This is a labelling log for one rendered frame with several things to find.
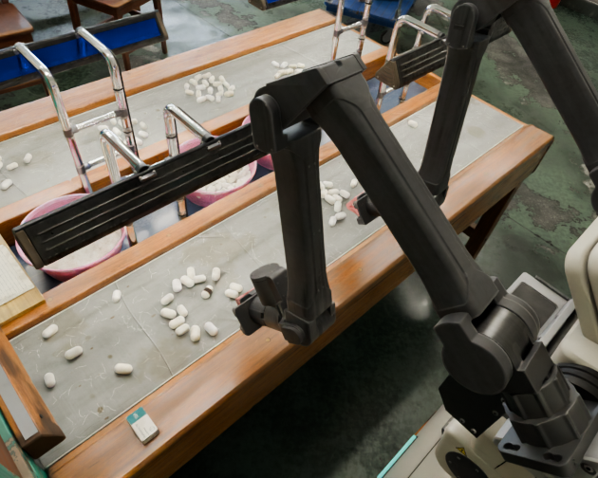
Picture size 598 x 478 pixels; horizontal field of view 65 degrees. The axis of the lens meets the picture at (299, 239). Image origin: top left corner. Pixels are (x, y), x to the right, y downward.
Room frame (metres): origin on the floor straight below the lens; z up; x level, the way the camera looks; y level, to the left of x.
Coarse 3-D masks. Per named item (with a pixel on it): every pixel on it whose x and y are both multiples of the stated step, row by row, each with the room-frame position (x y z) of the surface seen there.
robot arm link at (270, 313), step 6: (270, 306) 0.46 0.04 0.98; (276, 306) 0.44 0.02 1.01; (264, 312) 0.46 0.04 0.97; (270, 312) 0.45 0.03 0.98; (276, 312) 0.44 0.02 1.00; (264, 318) 0.45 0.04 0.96; (270, 318) 0.44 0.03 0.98; (276, 318) 0.43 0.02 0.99; (270, 324) 0.44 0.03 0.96; (276, 324) 0.43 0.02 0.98
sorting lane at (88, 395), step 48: (480, 144) 1.40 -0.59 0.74; (192, 240) 0.79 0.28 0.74; (240, 240) 0.81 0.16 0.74; (336, 240) 0.86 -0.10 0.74; (144, 288) 0.62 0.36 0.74; (192, 288) 0.64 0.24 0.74; (96, 336) 0.48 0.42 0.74; (144, 336) 0.49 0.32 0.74; (96, 384) 0.37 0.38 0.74; (144, 384) 0.38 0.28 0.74; (96, 432) 0.27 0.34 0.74
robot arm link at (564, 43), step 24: (480, 0) 0.81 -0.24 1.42; (504, 0) 0.79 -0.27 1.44; (528, 0) 0.78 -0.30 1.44; (480, 24) 0.80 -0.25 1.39; (528, 24) 0.77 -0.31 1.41; (552, 24) 0.76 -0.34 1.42; (528, 48) 0.76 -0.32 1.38; (552, 48) 0.74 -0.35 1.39; (552, 72) 0.73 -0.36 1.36; (576, 72) 0.71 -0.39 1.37; (552, 96) 0.71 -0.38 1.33; (576, 96) 0.70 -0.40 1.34; (576, 120) 0.68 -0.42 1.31; (576, 144) 0.67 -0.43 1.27
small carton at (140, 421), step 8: (128, 416) 0.30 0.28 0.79; (136, 416) 0.30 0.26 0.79; (144, 416) 0.30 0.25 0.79; (136, 424) 0.29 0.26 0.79; (144, 424) 0.29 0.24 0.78; (152, 424) 0.29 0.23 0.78; (136, 432) 0.27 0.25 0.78; (144, 432) 0.27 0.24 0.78; (152, 432) 0.28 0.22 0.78; (144, 440) 0.26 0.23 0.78
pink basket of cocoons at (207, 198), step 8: (216, 136) 1.21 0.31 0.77; (184, 144) 1.15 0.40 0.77; (192, 144) 1.17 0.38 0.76; (200, 192) 0.95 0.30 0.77; (208, 192) 0.95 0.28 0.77; (216, 192) 0.95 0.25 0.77; (224, 192) 0.96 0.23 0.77; (232, 192) 0.98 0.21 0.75; (192, 200) 0.98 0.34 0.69; (200, 200) 0.97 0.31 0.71; (208, 200) 0.96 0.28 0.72; (216, 200) 0.97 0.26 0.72
